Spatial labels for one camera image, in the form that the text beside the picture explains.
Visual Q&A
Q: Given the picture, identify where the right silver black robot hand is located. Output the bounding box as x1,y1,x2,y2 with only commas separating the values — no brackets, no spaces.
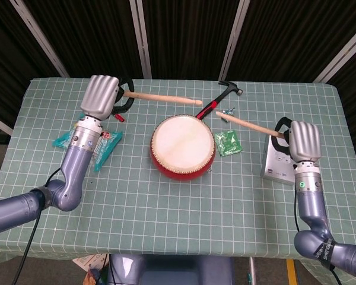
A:
269,117,322,164

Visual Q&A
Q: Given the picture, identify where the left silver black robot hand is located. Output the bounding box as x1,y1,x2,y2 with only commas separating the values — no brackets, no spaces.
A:
79,75,136,121

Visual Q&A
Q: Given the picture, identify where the wooden drumstick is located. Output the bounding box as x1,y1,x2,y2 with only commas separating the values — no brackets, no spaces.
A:
215,110,285,139
123,91,202,106

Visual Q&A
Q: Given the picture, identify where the red drum white skin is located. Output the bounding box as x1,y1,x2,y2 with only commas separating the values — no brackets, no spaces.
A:
150,115,217,182

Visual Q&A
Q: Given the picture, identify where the green gridded cutting mat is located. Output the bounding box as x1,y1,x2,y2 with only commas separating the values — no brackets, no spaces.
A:
0,77,356,285

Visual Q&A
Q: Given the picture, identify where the silver grey cardboard box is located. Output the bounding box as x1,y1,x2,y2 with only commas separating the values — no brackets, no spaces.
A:
260,135,297,185

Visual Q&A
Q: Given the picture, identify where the teal snack packet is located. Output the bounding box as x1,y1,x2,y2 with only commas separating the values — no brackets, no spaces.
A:
52,127,124,173

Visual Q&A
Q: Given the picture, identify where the green foil sachet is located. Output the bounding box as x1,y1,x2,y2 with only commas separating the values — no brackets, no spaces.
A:
214,129,243,157

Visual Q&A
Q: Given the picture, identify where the black red claw hammer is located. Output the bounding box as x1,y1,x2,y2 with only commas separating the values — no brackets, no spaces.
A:
195,80,244,119

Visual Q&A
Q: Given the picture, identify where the white table leg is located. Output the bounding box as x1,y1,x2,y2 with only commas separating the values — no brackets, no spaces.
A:
248,256,258,285

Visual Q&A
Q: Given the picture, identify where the white printed paper sheet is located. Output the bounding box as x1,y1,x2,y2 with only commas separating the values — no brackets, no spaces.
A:
72,254,110,273

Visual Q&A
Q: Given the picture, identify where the blue grey robot torso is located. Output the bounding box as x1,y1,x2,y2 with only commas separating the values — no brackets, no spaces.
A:
108,254,235,285

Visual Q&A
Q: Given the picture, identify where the colourful printed carton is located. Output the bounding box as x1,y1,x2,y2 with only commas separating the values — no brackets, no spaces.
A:
83,265,109,285

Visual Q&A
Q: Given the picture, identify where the white partition post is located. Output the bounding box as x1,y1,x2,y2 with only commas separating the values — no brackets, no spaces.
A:
9,0,69,77
313,22,356,83
129,0,152,80
218,0,250,81
0,112,14,135

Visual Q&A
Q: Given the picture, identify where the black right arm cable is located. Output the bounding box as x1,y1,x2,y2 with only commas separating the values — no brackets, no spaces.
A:
293,186,344,285

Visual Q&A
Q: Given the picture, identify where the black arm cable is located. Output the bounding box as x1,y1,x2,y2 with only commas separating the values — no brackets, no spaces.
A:
293,186,344,285
11,166,63,285

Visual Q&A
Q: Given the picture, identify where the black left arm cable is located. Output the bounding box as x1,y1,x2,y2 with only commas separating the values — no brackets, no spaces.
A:
11,166,63,285

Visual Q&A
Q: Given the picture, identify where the black torso cable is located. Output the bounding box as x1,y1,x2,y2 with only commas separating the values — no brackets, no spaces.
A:
106,254,117,285

